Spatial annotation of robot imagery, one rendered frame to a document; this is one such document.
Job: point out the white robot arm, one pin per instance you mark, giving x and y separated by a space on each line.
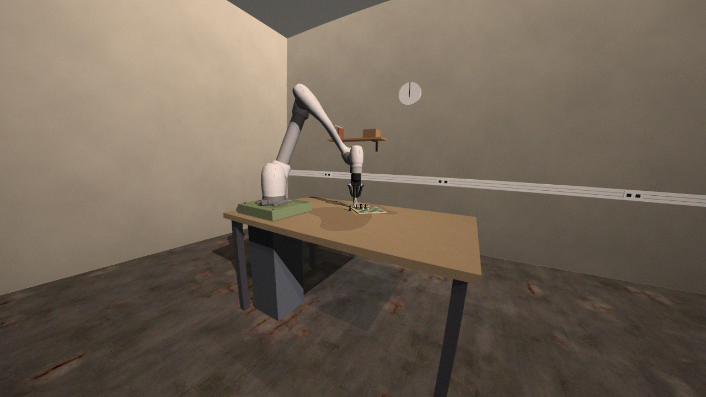
274 175

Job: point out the green and cream chessboard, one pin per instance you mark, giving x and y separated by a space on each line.
372 209

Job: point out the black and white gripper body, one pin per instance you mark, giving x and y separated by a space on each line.
355 177

